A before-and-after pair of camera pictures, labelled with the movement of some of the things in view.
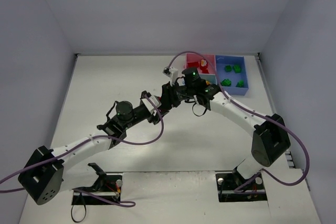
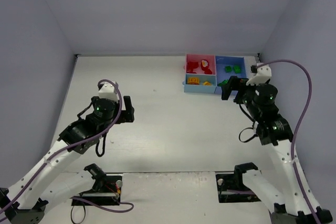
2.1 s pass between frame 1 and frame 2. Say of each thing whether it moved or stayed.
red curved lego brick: stayed
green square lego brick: stayed
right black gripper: moved
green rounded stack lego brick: stayed
